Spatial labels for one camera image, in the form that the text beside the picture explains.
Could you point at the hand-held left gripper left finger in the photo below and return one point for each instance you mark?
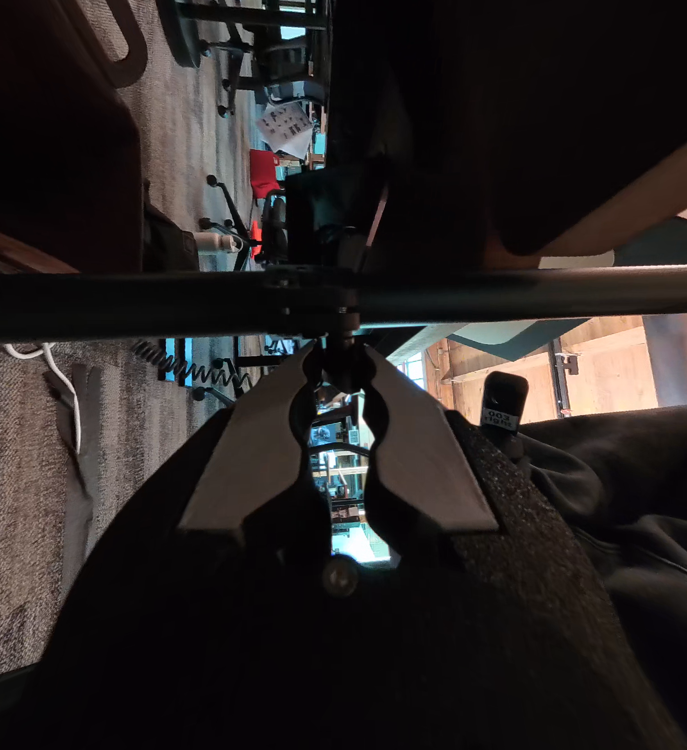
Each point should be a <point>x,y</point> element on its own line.
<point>238,469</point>

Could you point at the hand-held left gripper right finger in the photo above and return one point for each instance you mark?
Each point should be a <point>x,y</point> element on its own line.
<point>431,469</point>

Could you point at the black light stand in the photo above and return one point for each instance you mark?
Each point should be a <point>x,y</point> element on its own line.
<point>144,304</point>

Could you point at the person's dark sweatshirt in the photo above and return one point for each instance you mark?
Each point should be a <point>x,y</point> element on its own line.
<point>625,527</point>

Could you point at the white bottle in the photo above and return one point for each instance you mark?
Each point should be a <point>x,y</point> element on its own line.
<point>214,241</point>

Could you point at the white printed sheet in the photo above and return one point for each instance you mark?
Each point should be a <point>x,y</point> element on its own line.
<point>285,126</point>

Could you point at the black office chair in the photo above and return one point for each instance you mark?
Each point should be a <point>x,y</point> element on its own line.
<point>249,58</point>

